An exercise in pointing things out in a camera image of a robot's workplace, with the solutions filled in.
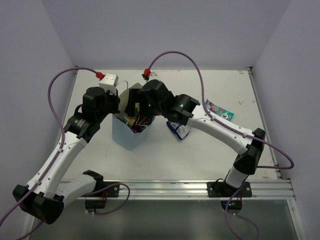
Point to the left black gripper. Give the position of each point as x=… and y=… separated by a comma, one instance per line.
x=114, y=100

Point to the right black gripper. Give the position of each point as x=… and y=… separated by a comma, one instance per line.
x=137, y=96

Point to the yellow green Fox's candy bag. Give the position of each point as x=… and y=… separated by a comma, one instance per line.
x=131, y=113

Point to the red snack mix bag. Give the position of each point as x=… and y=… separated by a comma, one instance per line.
x=140, y=124

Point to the light blue paper bag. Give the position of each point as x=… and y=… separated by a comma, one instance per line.
x=121, y=133

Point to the blue white snack bag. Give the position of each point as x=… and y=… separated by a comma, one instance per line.
x=178, y=129

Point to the green mint candy bag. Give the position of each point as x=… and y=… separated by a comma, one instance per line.
x=219, y=110

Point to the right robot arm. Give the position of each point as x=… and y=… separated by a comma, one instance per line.
x=247, y=143

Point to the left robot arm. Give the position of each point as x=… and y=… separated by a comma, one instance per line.
x=43, y=197

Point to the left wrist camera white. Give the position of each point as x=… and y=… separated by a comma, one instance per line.
x=109, y=83

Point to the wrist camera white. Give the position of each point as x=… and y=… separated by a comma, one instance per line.
x=149, y=75
x=109, y=83

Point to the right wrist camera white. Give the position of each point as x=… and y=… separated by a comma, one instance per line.
x=149, y=75

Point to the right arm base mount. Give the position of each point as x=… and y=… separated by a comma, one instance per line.
x=218, y=189

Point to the aluminium front rail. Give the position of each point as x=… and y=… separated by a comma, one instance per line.
x=198, y=190

